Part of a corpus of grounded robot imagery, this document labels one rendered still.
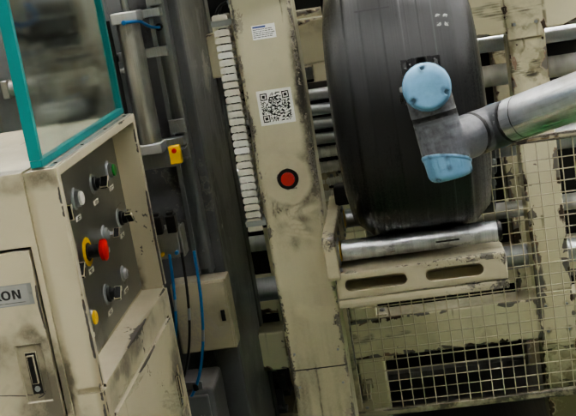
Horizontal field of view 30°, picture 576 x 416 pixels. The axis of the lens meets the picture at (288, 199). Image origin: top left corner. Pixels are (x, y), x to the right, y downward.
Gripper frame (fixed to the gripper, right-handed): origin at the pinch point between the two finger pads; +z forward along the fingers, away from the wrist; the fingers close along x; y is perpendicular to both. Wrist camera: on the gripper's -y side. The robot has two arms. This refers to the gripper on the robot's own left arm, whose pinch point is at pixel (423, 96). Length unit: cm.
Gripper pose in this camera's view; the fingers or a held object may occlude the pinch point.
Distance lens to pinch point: 206.9
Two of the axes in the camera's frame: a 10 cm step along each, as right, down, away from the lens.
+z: 1.0, -1.1, 9.9
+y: -1.5, -9.8, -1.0
